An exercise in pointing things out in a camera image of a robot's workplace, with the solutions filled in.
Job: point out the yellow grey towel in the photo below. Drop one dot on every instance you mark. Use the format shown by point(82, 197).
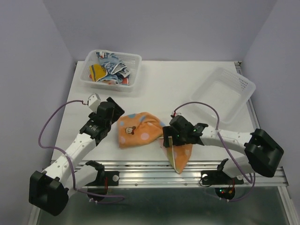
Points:
point(97, 72)

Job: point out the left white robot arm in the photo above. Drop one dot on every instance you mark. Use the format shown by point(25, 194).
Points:
point(51, 188)

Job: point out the orange polka dot towel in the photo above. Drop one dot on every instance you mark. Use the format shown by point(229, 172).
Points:
point(139, 129)

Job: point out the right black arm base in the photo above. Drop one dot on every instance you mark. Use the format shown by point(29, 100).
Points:
point(218, 178)

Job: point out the blue patterned towel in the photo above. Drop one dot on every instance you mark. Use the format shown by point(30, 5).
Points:
point(116, 68)

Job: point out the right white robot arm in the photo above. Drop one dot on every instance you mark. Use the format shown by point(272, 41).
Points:
point(260, 153)

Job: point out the white basket with towels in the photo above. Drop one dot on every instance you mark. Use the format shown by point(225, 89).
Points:
point(133, 62)

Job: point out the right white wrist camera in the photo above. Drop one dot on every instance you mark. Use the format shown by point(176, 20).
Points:
point(174, 114)

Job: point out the aluminium frame rail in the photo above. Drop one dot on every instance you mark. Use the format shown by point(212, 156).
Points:
point(156, 195)

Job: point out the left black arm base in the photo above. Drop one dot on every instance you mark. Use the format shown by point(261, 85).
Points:
point(95, 185)

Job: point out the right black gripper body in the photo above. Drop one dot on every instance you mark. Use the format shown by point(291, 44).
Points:
point(179, 138)

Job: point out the empty white basket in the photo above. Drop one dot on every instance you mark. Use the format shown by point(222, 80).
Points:
point(226, 91)

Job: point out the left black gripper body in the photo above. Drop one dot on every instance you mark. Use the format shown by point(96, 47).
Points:
point(108, 125)

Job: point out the red white towel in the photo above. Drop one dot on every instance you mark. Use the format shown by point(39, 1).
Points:
point(122, 81)

